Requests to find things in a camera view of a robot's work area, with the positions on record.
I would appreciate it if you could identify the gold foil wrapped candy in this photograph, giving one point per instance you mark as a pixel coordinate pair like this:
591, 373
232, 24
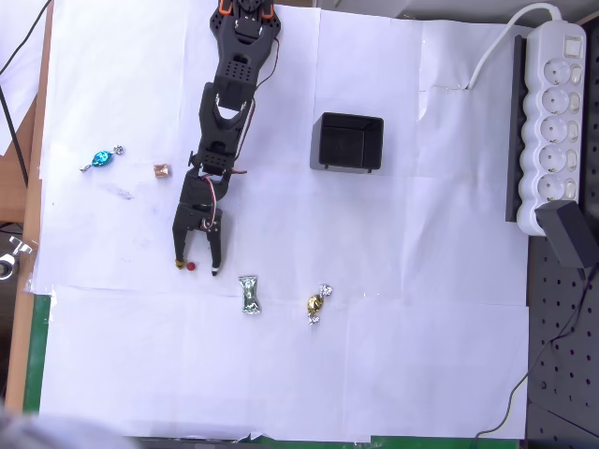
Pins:
315, 305

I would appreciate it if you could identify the black power adapter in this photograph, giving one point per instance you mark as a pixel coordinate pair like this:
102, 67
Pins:
564, 234

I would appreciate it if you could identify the metal clamp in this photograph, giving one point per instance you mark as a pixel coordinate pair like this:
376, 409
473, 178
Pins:
14, 255

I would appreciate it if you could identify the black pegboard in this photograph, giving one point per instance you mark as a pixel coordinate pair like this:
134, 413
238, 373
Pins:
571, 374

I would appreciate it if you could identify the white power strip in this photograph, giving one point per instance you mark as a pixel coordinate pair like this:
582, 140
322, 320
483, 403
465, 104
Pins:
554, 121

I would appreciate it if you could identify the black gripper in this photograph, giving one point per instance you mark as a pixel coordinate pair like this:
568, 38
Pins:
191, 218

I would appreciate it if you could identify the black square container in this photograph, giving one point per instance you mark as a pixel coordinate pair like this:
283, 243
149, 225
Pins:
346, 145

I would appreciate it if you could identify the white paper table cover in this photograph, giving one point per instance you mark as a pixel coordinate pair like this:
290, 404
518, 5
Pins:
281, 365

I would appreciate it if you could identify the green silver candy packet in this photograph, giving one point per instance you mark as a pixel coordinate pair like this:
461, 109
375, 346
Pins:
249, 295

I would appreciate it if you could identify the blurred grey object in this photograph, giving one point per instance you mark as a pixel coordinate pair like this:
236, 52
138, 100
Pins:
47, 432

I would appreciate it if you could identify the blue foil wrapped candy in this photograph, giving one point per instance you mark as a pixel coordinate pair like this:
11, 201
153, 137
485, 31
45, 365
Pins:
100, 159

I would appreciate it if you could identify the orange wrapped caramel candy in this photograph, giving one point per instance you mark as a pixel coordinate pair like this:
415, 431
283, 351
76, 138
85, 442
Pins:
162, 171

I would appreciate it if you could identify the black rail under power strip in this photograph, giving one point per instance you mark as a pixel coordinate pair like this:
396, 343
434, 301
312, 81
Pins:
515, 140

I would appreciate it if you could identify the small red round object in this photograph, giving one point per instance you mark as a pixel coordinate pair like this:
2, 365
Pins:
191, 266

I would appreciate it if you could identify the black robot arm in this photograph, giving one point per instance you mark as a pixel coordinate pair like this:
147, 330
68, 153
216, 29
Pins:
234, 84

